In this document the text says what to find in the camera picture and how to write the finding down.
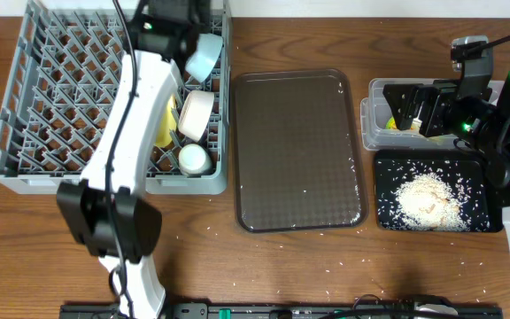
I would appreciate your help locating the black waste tray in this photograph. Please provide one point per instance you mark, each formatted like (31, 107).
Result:
(462, 172)

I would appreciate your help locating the dark brown serving tray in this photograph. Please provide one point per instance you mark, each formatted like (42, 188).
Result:
(297, 153)

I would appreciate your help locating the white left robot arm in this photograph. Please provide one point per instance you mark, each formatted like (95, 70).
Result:
(106, 210)

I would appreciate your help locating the yellow green wrapper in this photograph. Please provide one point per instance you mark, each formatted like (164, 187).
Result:
(394, 124)

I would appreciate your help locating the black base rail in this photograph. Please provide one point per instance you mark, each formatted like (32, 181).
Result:
(366, 306)

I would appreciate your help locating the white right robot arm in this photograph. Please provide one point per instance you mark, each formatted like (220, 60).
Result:
(491, 140)

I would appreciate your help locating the grey plastic dish rack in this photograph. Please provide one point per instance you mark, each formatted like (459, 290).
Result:
(59, 93)

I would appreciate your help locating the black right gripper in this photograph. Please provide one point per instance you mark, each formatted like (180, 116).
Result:
(441, 96)

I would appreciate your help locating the yellow round plate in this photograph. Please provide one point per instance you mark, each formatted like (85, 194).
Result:
(167, 124)

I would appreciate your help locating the pile of rice waste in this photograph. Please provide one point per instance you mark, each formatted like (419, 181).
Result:
(429, 203)

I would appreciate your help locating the clear plastic waste bin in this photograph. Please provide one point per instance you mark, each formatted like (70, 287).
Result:
(377, 124)

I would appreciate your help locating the white shallow bowl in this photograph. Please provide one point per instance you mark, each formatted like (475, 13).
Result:
(195, 114)

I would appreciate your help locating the light blue bowl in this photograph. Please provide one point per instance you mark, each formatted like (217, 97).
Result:
(203, 60)

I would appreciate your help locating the white plastic cup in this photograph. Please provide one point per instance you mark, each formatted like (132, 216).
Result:
(194, 160)

